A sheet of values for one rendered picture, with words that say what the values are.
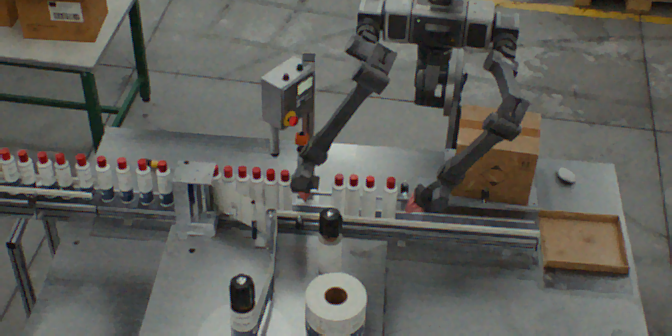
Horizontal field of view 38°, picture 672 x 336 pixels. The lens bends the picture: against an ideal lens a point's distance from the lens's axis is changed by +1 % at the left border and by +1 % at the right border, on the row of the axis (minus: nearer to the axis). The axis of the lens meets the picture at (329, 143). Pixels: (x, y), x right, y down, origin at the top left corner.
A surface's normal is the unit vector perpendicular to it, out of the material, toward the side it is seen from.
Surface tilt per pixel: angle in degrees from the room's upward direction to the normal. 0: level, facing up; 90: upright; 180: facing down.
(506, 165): 90
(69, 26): 89
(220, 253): 0
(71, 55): 0
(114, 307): 0
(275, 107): 90
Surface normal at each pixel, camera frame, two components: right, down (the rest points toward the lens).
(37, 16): -0.05, 0.66
